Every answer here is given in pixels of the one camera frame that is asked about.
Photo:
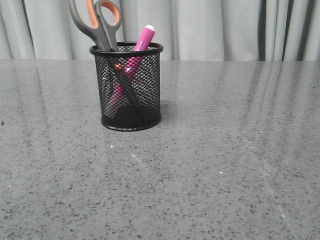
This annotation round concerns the pink marker pen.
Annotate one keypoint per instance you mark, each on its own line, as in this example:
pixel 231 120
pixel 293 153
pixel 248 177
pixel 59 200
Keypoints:
pixel 143 41

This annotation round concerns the grey orange scissors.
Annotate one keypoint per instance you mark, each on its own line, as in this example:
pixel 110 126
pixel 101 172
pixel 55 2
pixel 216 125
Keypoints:
pixel 106 19

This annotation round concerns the black mesh pen holder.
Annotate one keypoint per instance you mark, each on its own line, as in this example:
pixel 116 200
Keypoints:
pixel 150 80

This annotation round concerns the grey curtain backdrop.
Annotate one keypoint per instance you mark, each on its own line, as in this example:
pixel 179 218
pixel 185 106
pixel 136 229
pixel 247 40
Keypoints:
pixel 201 30

